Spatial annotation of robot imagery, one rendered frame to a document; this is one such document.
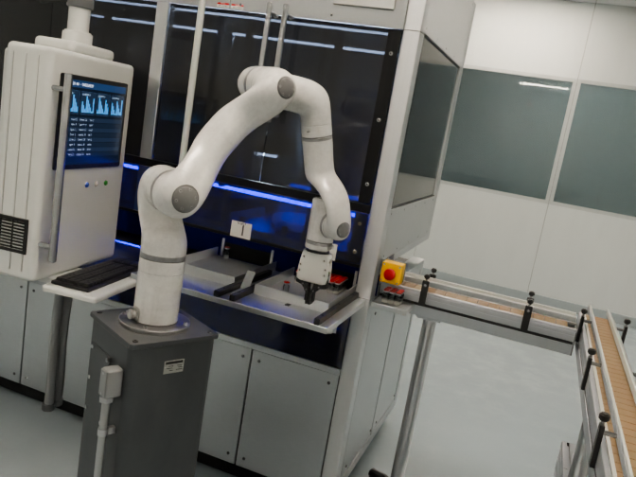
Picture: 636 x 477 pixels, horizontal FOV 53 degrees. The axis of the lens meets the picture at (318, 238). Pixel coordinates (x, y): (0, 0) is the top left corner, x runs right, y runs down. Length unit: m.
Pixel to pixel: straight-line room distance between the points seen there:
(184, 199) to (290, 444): 1.24
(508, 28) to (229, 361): 5.08
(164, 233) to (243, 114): 0.37
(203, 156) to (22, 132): 0.74
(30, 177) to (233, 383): 1.06
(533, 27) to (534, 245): 2.14
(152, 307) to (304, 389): 0.88
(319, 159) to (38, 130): 0.89
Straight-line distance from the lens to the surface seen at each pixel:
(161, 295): 1.70
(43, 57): 2.17
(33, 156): 2.19
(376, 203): 2.18
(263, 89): 1.67
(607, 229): 6.75
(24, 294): 3.07
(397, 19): 2.21
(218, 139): 1.68
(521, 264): 6.79
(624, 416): 1.64
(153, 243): 1.68
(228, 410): 2.59
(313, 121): 1.83
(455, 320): 2.30
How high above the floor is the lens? 1.47
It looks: 11 degrees down
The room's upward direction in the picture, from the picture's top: 10 degrees clockwise
